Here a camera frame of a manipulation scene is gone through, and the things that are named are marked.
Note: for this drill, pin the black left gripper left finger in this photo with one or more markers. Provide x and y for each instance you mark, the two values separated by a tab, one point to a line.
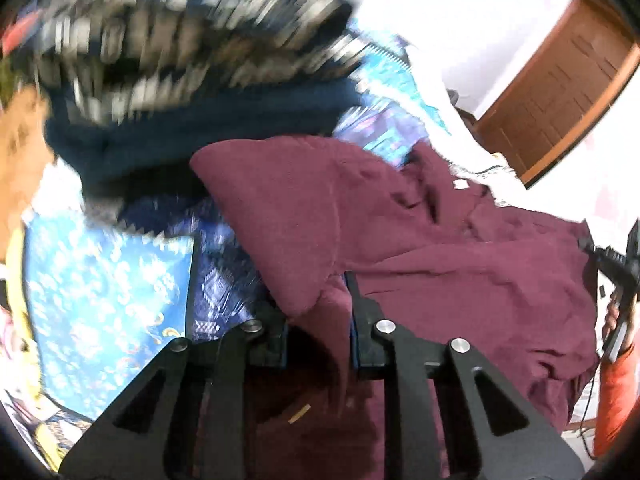
188	413

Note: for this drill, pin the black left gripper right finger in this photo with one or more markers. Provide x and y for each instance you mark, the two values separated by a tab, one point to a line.
449	413

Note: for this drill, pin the maroon sweater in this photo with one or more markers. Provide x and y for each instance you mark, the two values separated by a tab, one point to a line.
443	261

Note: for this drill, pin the dark patterned garment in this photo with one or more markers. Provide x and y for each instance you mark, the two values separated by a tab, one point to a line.
138	86

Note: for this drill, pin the right hand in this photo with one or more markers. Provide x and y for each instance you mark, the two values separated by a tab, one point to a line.
612	316

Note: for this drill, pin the orange right sleeve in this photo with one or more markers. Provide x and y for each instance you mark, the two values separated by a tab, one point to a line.
618	398

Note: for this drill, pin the blue patchwork bedspread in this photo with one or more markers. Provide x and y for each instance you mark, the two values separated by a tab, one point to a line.
177	222

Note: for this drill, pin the brown wooden door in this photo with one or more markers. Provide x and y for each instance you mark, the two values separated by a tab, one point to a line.
562	91

